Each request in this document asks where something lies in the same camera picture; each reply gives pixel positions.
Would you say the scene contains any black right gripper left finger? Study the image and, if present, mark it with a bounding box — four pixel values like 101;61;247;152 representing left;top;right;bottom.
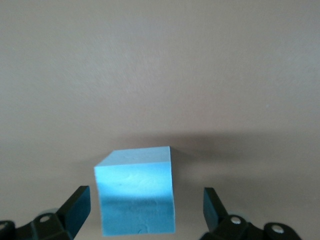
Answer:
0;185;91;240

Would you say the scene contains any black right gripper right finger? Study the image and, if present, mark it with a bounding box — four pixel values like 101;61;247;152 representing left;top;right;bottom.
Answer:
202;187;300;240

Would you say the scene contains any light blue foam block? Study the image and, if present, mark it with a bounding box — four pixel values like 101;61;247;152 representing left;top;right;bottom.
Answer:
93;146;177;237

